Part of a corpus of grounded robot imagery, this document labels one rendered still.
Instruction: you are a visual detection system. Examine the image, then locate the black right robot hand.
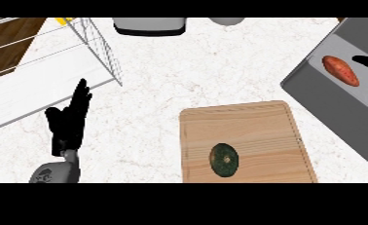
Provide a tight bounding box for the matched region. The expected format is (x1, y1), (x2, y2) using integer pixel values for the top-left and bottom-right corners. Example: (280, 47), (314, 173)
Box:
(350, 55), (368, 67)

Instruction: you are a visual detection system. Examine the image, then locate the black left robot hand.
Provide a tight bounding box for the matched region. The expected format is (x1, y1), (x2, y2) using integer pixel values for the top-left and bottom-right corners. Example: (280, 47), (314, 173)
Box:
(42, 78), (93, 158)

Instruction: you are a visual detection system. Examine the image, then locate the orange sweet potato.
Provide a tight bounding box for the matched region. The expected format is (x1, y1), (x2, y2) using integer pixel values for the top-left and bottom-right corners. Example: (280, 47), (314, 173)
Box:
(320, 55), (360, 88)

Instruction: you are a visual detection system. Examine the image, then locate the grey box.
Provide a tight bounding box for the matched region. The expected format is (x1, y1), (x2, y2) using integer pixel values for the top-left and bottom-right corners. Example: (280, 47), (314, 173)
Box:
(279, 17), (368, 162)

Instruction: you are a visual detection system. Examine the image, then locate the pale wooden cutting board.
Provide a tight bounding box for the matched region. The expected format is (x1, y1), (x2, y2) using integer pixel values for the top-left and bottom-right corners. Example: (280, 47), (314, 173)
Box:
(178, 99), (319, 184)

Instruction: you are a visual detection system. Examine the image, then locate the brown wooden panel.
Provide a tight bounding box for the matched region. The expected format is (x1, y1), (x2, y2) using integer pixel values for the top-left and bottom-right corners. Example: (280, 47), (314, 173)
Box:
(0, 17), (47, 77)

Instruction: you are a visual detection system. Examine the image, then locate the grey round object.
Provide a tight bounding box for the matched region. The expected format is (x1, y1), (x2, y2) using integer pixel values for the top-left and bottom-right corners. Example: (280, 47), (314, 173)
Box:
(208, 17), (246, 26)

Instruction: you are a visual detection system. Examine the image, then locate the yellow object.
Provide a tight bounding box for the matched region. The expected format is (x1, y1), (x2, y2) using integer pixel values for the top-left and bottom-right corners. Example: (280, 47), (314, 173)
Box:
(53, 17), (76, 26)

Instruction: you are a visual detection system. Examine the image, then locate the dark green round vegetable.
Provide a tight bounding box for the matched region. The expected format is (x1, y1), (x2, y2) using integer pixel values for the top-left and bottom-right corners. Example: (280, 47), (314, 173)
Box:
(208, 142), (239, 178)

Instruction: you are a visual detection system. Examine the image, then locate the grey and black appliance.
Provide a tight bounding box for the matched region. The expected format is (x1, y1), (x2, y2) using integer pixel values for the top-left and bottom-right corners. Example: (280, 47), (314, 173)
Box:
(112, 17), (187, 37)

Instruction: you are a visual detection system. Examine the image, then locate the white wire basket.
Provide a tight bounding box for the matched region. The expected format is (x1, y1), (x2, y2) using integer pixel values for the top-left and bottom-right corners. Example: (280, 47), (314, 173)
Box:
(0, 17), (124, 128)

